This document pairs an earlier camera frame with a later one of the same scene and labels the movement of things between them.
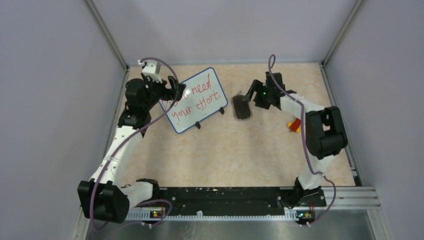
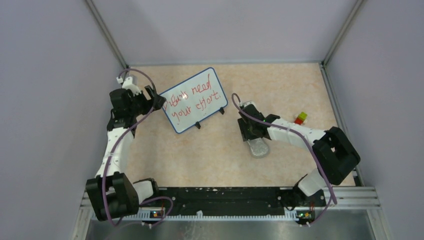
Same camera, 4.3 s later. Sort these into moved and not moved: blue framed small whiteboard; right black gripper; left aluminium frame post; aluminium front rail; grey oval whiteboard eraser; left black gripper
Moved: right black gripper; grey oval whiteboard eraser; left black gripper
Not moved: aluminium front rail; left aluminium frame post; blue framed small whiteboard
